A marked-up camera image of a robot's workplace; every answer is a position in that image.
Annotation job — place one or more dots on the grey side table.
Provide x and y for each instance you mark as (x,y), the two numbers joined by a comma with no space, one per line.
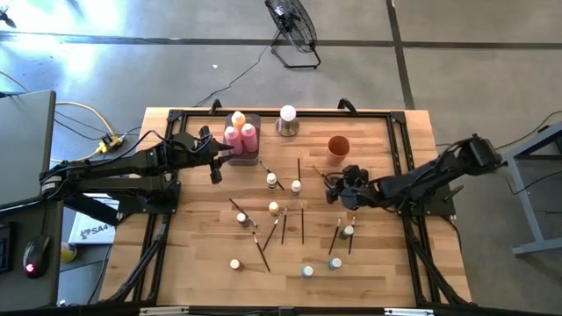
(527,206)

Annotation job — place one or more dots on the yellow power strip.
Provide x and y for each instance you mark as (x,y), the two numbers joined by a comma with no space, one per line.
(110,143)

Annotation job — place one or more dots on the small light blue paint bottle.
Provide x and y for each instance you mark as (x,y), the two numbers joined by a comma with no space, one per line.
(307,271)

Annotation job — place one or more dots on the small white paint bottle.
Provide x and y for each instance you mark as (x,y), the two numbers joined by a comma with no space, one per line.
(271,179)
(296,186)

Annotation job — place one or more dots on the large pink paint bottle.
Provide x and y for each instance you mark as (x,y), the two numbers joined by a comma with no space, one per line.
(249,138)
(232,140)

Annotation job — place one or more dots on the large yellow paint bottle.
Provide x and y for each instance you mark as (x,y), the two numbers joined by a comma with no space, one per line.
(238,118)

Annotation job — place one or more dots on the white metal bracket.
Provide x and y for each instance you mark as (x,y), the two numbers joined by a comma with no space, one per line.
(164,310)
(408,312)

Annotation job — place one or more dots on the small yellow paint bottle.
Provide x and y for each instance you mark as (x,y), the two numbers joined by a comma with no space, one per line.
(274,207)

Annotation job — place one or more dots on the white bulb brass lamp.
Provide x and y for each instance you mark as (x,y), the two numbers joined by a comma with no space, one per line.
(287,115)

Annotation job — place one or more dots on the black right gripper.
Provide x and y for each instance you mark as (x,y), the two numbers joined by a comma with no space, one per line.
(355,188)

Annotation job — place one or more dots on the black frame clamp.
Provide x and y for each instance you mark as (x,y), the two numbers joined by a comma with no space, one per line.
(347,105)
(215,105)

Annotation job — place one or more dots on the black floor fan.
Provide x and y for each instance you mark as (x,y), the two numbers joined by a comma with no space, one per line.
(292,24)

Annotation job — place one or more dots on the grey plastic bin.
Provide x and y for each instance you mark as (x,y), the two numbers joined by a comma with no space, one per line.
(246,160)

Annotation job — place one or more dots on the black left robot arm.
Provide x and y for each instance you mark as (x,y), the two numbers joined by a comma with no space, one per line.
(110,167)

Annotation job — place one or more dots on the small green paint bottle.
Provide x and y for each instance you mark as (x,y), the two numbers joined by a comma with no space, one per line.
(348,230)

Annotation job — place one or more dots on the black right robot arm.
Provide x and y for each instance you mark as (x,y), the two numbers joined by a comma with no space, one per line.
(439,175)

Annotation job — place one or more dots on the black keyboard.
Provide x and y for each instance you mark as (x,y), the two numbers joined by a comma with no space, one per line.
(4,248)

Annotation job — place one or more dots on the small purple paint bottle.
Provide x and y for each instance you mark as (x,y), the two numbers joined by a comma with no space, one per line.
(242,217)

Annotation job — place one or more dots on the black paintbrush gold ferrule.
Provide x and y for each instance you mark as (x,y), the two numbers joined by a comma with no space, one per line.
(318,170)
(299,169)
(302,224)

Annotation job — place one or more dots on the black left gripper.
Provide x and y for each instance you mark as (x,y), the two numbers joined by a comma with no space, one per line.
(191,151)

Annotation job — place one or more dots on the dark desk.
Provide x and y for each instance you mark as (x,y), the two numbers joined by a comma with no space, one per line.
(44,285)

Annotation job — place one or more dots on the white printed box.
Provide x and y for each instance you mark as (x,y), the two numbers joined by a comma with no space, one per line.
(92,230)

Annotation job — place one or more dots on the orange cup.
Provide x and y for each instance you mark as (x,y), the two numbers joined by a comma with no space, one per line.
(338,145)

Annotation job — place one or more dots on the small red paint bottle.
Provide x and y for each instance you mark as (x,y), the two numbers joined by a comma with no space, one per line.
(235,264)

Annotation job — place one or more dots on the black computer mouse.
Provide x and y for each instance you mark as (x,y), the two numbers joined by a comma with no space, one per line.
(36,254)

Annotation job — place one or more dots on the small teal paint bottle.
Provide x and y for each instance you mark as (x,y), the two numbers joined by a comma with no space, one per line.
(335,263)

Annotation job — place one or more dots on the black paintbrush silver ferrule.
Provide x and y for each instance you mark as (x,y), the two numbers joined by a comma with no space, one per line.
(350,246)
(235,204)
(263,165)
(333,241)
(283,228)
(262,254)
(269,237)

